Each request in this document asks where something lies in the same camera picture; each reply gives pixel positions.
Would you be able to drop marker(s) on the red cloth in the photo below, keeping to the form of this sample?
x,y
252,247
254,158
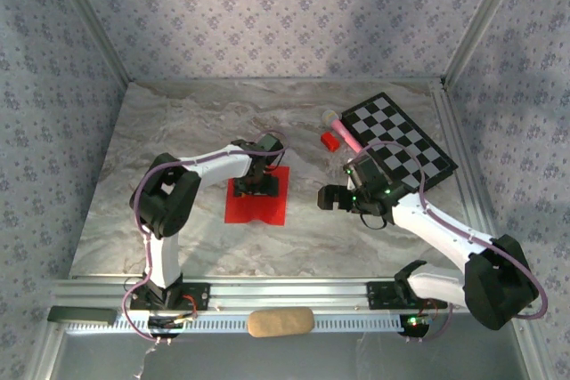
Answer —
x,y
249,213

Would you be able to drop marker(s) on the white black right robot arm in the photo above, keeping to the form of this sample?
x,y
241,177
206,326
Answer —
x,y
427,220

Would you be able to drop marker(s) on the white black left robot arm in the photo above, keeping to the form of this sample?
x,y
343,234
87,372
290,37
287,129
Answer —
x,y
214,166

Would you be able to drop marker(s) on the small red block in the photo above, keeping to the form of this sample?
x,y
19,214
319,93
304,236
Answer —
x,y
330,140

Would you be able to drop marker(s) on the pink toy microphone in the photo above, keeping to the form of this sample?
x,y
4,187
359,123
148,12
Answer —
x,y
343,131

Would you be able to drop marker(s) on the black white checkerboard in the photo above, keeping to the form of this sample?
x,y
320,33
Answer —
x,y
401,135

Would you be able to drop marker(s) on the tan oval pad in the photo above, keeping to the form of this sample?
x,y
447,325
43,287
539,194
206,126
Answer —
x,y
280,322

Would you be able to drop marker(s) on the black flat bar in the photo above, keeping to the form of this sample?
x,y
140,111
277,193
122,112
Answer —
x,y
80,315

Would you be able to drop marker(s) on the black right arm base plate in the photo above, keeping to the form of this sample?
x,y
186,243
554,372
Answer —
x,y
378,295

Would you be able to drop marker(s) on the aluminium back rail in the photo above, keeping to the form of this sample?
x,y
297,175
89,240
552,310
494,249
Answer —
x,y
285,80

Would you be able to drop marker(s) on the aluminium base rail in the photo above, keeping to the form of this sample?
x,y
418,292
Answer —
x,y
289,293

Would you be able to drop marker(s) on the aluminium side rail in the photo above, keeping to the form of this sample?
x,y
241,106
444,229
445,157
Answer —
x,y
451,131

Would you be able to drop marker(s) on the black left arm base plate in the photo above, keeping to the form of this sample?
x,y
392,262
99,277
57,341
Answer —
x,y
196,297

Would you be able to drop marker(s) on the aluminium frame post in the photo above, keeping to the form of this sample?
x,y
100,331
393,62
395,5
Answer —
x,y
482,19

